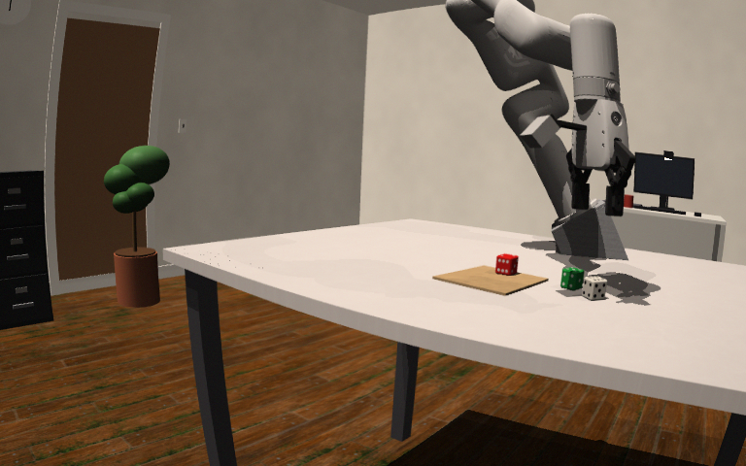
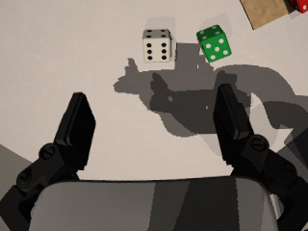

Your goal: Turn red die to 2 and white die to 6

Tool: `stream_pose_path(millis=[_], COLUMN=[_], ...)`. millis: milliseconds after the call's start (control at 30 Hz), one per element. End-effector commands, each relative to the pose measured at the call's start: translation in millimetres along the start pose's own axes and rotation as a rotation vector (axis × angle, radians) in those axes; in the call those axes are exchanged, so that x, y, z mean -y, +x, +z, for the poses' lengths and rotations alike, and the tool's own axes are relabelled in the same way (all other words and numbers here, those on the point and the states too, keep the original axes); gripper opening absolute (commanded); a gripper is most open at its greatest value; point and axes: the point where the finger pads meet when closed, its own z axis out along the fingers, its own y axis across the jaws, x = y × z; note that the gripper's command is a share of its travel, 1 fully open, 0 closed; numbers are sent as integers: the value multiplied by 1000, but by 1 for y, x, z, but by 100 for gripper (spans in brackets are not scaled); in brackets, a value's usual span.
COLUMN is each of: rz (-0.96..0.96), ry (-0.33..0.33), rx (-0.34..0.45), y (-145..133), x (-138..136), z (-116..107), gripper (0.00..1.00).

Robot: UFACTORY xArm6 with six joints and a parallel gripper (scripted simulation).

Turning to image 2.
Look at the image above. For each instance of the tan mat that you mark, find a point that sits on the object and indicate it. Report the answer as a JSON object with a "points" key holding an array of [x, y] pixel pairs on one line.
{"points": [[262, 12]]}

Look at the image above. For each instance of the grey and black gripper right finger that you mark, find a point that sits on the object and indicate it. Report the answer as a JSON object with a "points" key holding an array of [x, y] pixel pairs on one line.
{"points": [[237, 141]]}

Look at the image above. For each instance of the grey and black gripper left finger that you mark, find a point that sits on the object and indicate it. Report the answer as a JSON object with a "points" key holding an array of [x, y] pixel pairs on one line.
{"points": [[69, 152]]}

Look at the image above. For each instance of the green die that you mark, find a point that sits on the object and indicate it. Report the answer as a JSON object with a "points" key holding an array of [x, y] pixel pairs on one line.
{"points": [[214, 43]]}

